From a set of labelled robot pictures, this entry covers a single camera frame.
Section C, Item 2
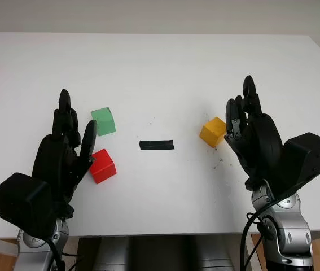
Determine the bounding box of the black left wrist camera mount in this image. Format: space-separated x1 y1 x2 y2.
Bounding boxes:
0 172 55 237

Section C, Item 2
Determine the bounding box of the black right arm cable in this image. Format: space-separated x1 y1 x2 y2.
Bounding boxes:
239 194 283 271

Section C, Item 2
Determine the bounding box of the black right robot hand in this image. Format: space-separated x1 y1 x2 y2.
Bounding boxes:
225 75 284 190

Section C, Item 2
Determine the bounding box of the green block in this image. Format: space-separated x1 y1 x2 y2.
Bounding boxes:
90 107 117 137

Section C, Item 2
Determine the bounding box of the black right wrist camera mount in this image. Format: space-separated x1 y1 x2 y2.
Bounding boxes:
272 132 320 199

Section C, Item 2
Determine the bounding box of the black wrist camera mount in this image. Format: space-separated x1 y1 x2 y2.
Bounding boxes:
0 172 55 237
272 132 320 199

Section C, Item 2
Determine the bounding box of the black tape strip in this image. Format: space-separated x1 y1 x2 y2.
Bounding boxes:
139 139 175 151

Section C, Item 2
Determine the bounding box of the grey robot torso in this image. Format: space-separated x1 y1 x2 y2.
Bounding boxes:
74 234 265 271

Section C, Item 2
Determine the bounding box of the yellow block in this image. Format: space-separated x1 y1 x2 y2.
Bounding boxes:
199 116 228 149

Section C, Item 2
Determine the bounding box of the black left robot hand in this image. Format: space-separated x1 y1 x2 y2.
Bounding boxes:
32 89 98 220

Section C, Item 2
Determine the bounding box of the red block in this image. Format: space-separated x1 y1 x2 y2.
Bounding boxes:
88 148 117 185

